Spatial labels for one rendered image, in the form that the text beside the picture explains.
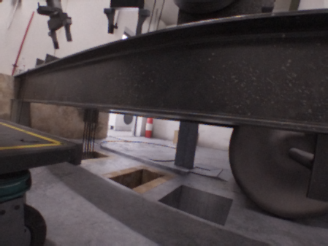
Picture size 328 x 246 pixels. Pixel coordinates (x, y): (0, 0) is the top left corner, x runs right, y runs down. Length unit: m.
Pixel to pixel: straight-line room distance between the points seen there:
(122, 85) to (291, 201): 0.92
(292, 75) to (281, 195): 0.63
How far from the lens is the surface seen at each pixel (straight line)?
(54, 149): 0.32
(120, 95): 0.62
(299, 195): 0.94
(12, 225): 0.42
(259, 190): 0.91
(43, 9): 1.00
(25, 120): 1.89
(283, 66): 0.45
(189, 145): 1.47
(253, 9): 1.11
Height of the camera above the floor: 0.39
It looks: level
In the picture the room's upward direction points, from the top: 7 degrees clockwise
